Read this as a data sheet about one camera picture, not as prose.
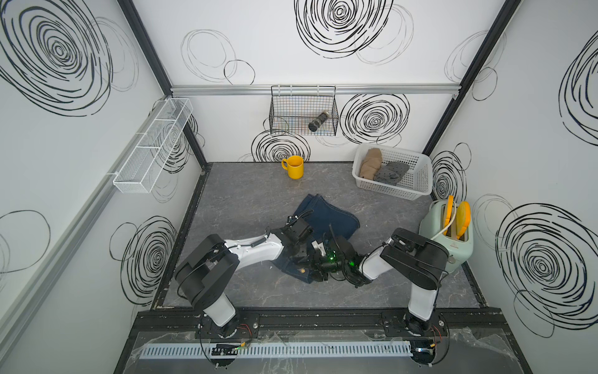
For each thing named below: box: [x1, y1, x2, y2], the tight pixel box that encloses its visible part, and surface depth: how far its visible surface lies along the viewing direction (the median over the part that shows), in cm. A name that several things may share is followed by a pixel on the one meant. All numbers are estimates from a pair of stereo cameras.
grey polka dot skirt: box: [372, 161, 410, 187], surface depth 101 cm
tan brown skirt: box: [359, 148, 383, 181], surface depth 114 cm
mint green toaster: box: [418, 199, 475, 273], surface depth 79 cm
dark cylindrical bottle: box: [308, 111, 330, 132], surface depth 93 cm
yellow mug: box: [281, 155, 305, 180], surface depth 114 cm
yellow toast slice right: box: [455, 201, 472, 240], surface depth 77 cm
